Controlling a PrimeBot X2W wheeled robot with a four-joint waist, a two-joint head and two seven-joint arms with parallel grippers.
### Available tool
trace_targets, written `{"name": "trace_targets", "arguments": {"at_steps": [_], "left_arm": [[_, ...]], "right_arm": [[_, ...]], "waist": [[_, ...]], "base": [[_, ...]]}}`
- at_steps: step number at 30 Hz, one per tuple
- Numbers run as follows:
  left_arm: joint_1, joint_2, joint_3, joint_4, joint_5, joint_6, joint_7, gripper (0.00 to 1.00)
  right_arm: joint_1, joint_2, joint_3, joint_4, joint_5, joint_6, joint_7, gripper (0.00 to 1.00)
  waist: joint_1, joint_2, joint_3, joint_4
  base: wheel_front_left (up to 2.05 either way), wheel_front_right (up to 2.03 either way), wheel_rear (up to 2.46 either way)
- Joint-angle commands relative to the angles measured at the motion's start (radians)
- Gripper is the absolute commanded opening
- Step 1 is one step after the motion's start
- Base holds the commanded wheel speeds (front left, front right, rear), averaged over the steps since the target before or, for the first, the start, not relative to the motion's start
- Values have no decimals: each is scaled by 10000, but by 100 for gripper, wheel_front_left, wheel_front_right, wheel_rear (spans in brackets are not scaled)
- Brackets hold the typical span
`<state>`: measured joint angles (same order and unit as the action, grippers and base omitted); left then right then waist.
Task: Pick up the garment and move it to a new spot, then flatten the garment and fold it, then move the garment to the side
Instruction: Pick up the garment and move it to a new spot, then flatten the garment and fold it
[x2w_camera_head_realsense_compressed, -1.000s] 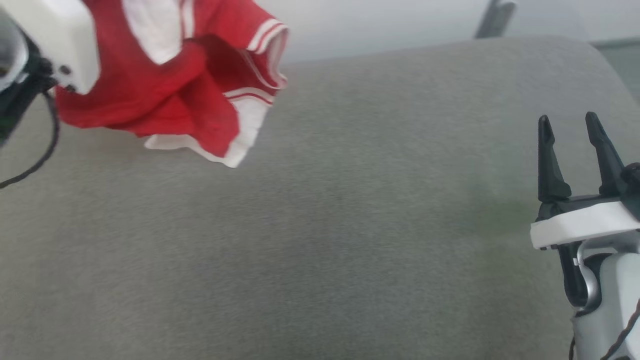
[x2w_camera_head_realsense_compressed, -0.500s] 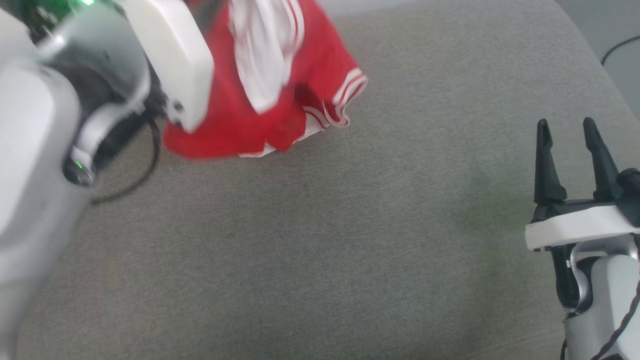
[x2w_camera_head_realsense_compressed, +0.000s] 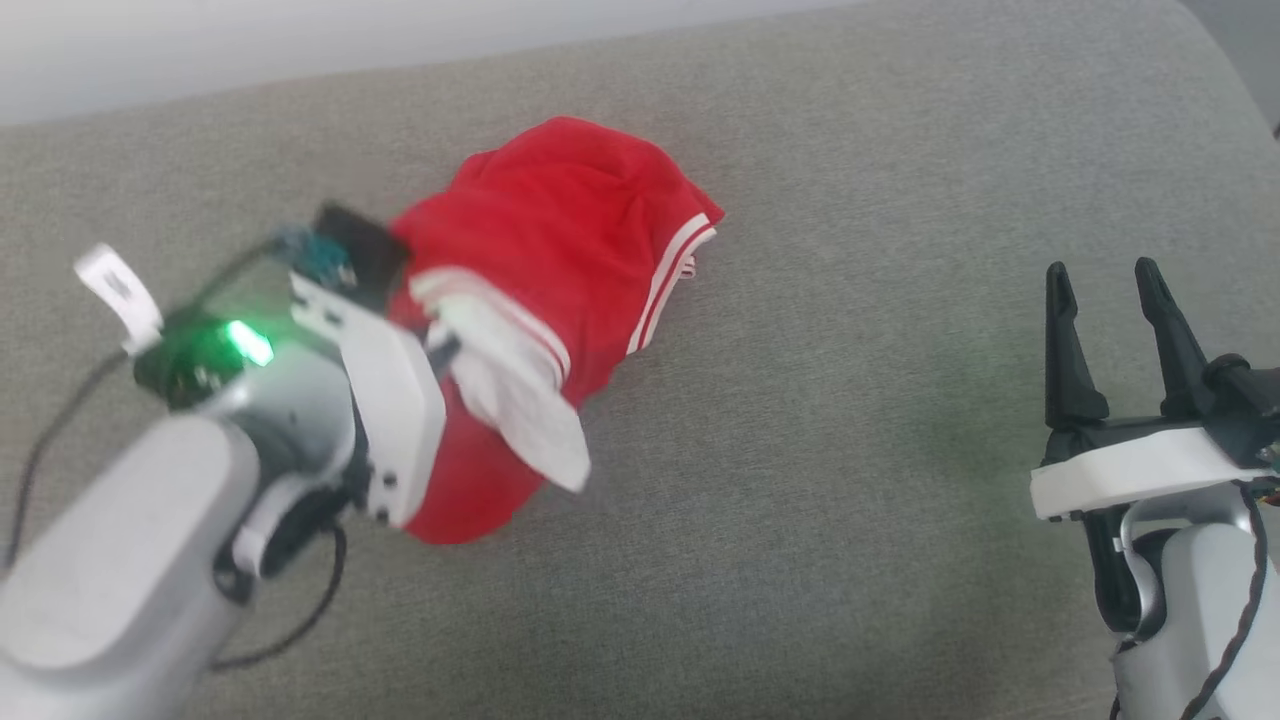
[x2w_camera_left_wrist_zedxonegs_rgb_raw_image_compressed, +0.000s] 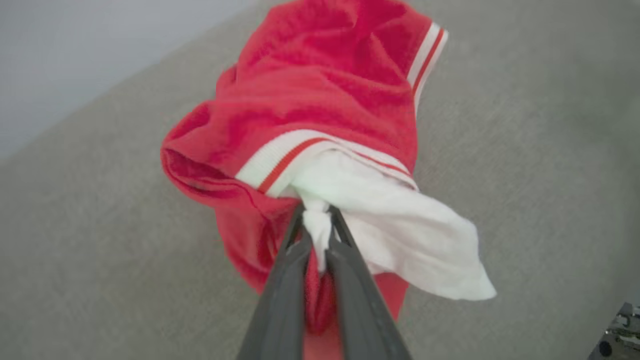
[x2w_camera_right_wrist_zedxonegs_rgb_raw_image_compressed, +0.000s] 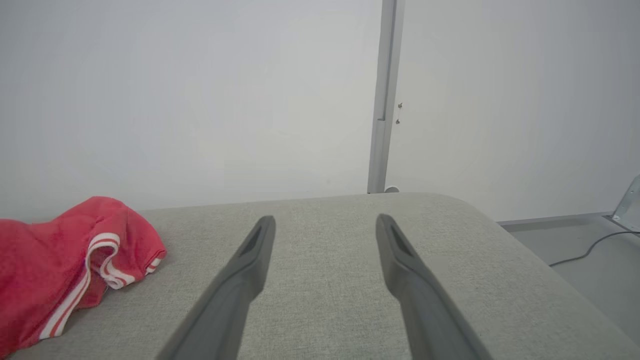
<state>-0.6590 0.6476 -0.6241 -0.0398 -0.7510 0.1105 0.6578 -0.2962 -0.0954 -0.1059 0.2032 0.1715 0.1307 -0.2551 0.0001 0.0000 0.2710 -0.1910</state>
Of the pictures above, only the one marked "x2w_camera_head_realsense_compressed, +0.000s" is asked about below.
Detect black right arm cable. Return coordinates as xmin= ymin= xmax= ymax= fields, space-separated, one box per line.
xmin=1178 ymin=488 xmax=1273 ymax=720

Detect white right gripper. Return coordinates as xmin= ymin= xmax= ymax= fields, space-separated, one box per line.
xmin=1030 ymin=256 xmax=1251 ymax=522

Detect teal left camera connector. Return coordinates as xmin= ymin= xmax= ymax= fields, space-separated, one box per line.
xmin=274 ymin=228 xmax=357 ymax=293

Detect white cable label tag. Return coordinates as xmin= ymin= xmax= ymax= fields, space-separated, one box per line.
xmin=74 ymin=243 xmax=165 ymax=357

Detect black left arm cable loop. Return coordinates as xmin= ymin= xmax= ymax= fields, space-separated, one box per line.
xmin=208 ymin=522 xmax=349 ymax=672

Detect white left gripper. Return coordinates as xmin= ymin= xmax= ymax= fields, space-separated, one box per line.
xmin=290 ymin=270 xmax=464 ymax=529

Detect black left camera cable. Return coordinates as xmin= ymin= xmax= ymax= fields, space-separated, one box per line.
xmin=0 ymin=238 xmax=291 ymax=573

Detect grey fabric sofa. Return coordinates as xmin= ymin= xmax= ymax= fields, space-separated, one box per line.
xmin=0 ymin=0 xmax=1280 ymax=720

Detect red white-trimmed shorts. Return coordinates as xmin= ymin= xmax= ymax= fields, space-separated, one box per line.
xmin=385 ymin=115 xmax=726 ymax=546

